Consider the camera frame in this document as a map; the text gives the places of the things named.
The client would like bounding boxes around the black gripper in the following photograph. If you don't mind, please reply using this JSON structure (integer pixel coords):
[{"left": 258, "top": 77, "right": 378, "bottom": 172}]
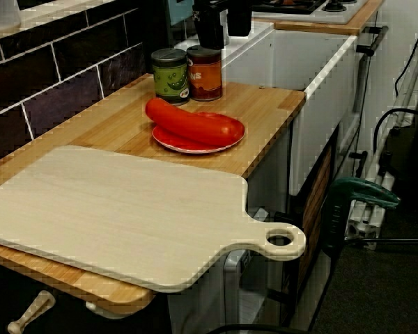
[{"left": 193, "top": 0, "right": 254, "bottom": 50}]

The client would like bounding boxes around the orange beans toy can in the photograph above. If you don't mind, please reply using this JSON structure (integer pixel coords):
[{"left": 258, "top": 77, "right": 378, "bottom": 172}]
[{"left": 186, "top": 44, "right": 224, "bottom": 102}]

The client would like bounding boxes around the green peas toy can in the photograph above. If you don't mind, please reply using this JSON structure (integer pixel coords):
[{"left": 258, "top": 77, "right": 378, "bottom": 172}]
[{"left": 150, "top": 48, "right": 191, "bottom": 106}]

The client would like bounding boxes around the red toy sausage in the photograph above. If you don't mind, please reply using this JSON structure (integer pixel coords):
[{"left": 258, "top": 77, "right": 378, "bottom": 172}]
[{"left": 145, "top": 97, "right": 245, "bottom": 147}]

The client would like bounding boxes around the toy stove top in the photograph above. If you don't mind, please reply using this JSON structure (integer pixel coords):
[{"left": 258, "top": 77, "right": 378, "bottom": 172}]
[{"left": 252, "top": 0, "right": 370, "bottom": 25}]

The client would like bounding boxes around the white toy sink unit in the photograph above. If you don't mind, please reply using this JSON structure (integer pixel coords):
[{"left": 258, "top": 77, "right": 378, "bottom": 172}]
[{"left": 173, "top": 19, "right": 358, "bottom": 198}]

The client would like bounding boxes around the red round plate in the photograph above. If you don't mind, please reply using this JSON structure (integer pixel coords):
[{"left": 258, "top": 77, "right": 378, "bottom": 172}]
[{"left": 151, "top": 111, "right": 246, "bottom": 154}]

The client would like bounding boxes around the white toy kitchen cabinet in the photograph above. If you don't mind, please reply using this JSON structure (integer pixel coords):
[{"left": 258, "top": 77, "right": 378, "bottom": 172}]
[{"left": 167, "top": 120, "right": 295, "bottom": 334}]

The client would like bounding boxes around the green clamp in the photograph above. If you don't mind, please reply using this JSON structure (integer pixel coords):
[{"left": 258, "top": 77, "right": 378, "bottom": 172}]
[{"left": 320, "top": 176, "right": 401, "bottom": 255}]

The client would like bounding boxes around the pale wooden cutting board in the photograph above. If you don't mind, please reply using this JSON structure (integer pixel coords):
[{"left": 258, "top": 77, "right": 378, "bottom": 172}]
[{"left": 0, "top": 145, "right": 307, "bottom": 292}]

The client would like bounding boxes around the white lidded jar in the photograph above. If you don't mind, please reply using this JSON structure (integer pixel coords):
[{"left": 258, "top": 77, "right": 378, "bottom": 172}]
[{"left": 0, "top": 0, "right": 22, "bottom": 35}]

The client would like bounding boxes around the white wooden peg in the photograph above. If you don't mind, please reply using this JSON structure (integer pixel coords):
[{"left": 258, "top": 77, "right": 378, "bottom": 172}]
[{"left": 6, "top": 290, "right": 56, "bottom": 334}]

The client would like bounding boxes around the black oven door handle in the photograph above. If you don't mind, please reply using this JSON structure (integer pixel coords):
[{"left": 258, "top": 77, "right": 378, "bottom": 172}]
[
  {"left": 348, "top": 151, "right": 369, "bottom": 178},
  {"left": 355, "top": 24, "right": 389, "bottom": 56}
]

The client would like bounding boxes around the thick black cable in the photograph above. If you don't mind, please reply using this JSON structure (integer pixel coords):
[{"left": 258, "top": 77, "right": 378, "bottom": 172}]
[{"left": 371, "top": 107, "right": 418, "bottom": 154}]

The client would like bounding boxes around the thin black cable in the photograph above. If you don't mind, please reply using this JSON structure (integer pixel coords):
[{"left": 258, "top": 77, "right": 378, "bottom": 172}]
[{"left": 393, "top": 10, "right": 418, "bottom": 88}]

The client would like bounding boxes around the aluminium frame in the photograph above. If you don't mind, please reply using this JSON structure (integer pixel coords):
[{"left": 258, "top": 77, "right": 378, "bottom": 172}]
[{"left": 348, "top": 33, "right": 418, "bottom": 250}]

